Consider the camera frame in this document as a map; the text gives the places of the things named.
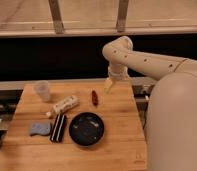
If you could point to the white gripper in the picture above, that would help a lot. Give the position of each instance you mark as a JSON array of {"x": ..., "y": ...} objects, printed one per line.
[{"x": 115, "y": 74}]

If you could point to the white plastic bottle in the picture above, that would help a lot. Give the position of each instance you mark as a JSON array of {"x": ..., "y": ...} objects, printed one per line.
[{"x": 63, "y": 106}]

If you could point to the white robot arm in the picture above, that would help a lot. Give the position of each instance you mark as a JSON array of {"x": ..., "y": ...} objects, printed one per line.
[{"x": 171, "y": 121}]

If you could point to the black ceramic bowl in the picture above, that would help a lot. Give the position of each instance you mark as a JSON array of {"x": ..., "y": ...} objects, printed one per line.
[{"x": 86, "y": 129}]

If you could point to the black striped box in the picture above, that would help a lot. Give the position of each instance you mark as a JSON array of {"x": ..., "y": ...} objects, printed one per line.
[{"x": 58, "y": 128}]

